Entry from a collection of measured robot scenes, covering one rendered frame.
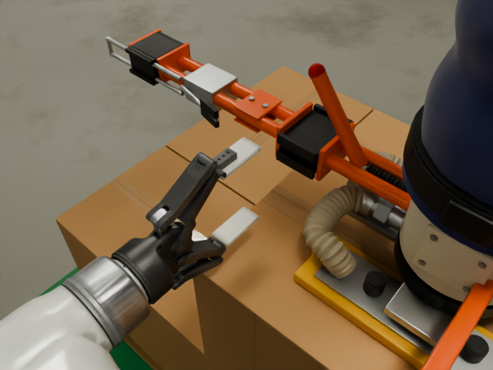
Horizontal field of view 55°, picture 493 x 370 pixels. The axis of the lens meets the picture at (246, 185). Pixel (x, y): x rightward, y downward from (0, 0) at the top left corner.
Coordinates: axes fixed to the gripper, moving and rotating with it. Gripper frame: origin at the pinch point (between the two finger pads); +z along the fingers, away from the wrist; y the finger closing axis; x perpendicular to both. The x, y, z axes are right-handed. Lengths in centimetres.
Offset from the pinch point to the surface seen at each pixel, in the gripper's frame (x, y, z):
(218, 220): -30, 53, 22
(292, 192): -0.9, 12.9, 13.0
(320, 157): 5.4, -1.8, 9.5
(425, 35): -68, 107, 248
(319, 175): 5.6, 1.6, 9.6
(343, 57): -92, 107, 192
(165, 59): -29.3, -1.9, 11.8
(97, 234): -50, 53, -2
